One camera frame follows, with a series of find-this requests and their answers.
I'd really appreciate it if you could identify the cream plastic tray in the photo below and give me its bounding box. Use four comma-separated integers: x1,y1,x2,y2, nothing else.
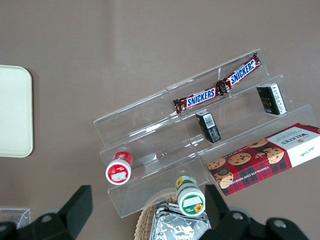
0,64,34,158

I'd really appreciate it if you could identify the silver foil packet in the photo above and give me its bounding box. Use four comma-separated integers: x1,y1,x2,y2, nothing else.
149,202,211,240

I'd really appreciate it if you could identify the clear acrylic tiered shelf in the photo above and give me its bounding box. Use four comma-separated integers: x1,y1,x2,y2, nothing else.
166,48,320,198
92,87,213,220

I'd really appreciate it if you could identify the Snickers chocolate bar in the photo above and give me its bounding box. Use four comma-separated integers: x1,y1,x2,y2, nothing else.
172,86,218,114
215,51,263,97

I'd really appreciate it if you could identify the red lidded yogurt cup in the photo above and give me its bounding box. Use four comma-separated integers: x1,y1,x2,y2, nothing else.
105,151,134,185

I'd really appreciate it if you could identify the light wicker basket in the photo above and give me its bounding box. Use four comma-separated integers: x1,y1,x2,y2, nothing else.
134,188,181,240

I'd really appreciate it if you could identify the green sunflower yogurt cup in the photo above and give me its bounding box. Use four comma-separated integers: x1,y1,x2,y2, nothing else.
174,175,206,216

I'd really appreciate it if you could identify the black box with white side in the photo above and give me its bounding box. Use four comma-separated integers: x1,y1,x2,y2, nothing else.
256,82,288,116

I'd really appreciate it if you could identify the small black barcode box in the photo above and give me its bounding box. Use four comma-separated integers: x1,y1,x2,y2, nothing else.
195,111,222,144

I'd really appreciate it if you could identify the clear plastic box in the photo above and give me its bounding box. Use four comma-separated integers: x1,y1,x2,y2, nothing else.
0,207,31,230

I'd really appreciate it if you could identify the red tartan Walkers cookie box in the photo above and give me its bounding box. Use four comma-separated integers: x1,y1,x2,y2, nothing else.
206,122,320,197

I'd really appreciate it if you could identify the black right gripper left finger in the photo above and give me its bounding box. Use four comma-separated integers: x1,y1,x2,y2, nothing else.
15,184,94,240

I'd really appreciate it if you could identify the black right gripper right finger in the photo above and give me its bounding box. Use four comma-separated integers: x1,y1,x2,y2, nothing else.
199,184,253,240

